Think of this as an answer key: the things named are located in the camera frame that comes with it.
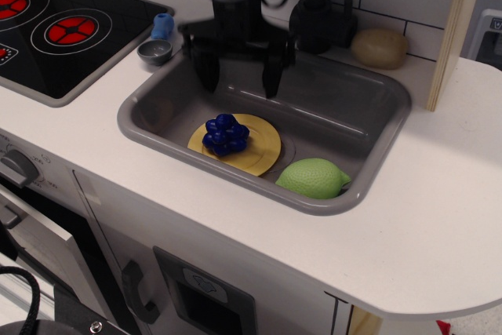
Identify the grey plastic sink basin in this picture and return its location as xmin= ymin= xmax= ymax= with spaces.
xmin=118 ymin=52 xmax=411 ymax=216

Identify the black toy stove top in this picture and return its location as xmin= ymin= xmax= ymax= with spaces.
xmin=1 ymin=0 xmax=174 ymax=107

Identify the green toy lime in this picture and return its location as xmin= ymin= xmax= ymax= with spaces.
xmin=275 ymin=158 xmax=351 ymax=199

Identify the small grey bowl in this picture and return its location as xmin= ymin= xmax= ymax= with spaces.
xmin=136 ymin=39 xmax=173 ymax=66

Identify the dark grey toy faucet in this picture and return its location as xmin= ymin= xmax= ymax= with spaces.
xmin=289 ymin=0 xmax=358 ymax=54

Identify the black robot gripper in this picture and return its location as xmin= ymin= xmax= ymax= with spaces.
xmin=178 ymin=0 xmax=296 ymax=99

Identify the white oven door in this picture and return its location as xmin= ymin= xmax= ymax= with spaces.
xmin=1 ymin=186 xmax=109 ymax=317

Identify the blue toy blueberries cluster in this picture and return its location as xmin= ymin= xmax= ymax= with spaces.
xmin=202 ymin=114 xmax=250 ymax=157

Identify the beige toy potato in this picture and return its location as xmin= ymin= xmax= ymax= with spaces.
xmin=350 ymin=28 xmax=409 ymax=70

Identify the black braided cable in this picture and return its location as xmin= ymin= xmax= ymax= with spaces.
xmin=0 ymin=266 xmax=42 ymax=335

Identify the blue toy pepper shaker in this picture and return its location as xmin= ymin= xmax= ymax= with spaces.
xmin=151 ymin=13 xmax=175 ymax=40

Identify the grey dishwasher control panel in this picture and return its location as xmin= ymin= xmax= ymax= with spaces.
xmin=153 ymin=246 xmax=258 ymax=334

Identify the light wooden side panel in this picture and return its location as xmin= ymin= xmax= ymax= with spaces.
xmin=424 ymin=0 xmax=476 ymax=112

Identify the grey cabinet door handle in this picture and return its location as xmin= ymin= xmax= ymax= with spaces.
xmin=121 ymin=260 xmax=160 ymax=325

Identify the grey appliance in background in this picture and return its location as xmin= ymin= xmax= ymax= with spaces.
xmin=467 ymin=9 xmax=501 ymax=71

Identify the grey oven knob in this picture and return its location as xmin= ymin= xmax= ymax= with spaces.
xmin=1 ymin=150 xmax=39 ymax=188

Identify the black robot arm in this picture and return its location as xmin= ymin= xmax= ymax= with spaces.
xmin=178 ymin=0 xmax=295 ymax=98

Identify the yellow toy plate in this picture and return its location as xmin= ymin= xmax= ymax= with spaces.
xmin=187 ymin=114 xmax=282 ymax=177

